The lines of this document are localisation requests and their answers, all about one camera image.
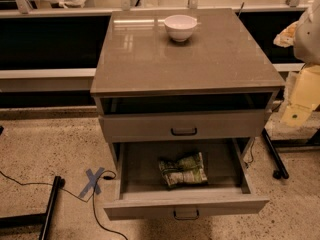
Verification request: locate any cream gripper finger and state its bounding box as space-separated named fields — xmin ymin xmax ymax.
xmin=273 ymin=21 xmax=298 ymax=48
xmin=281 ymin=64 xmax=320 ymax=127

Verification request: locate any green jalapeno chip bag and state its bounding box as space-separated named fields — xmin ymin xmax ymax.
xmin=158 ymin=152 xmax=208 ymax=188

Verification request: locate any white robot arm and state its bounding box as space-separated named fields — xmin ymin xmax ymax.
xmin=273 ymin=0 xmax=320 ymax=127

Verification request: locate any closed grey top drawer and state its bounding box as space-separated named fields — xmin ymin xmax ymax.
xmin=99 ymin=109 xmax=271 ymax=143

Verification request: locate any grey drawer cabinet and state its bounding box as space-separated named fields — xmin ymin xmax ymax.
xmin=91 ymin=9 xmax=284 ymax=161

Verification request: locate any open grey middle drawer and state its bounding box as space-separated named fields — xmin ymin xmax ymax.
xmin=104 ymin=139 xmax=269 ymax=220

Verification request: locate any black stand leg right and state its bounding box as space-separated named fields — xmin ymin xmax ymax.
xmin=262 ymin=129 xmax=289 ymax=180

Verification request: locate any black stand leg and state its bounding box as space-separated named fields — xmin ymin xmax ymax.
xmin=262 ymin=129 xmax=289 ymax=180
xmin=0 ymin=176 xmax=65 ymax=240

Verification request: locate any white ceramic bowl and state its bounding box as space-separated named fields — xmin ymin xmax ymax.
xmin=164 ymin=15 xmax=197 ymax=42

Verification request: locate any blue tape cross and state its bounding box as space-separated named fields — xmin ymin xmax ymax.
xmin=79 ymin=167 xmax=104 ymax=198

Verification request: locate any black stand leg left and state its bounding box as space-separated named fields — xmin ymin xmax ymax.
xmin=0 ymin=176 xmax=65 ymax=240

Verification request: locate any black floor cable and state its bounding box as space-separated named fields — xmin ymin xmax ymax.
xmin=0 ymin=169 xmax=129 ymax=240

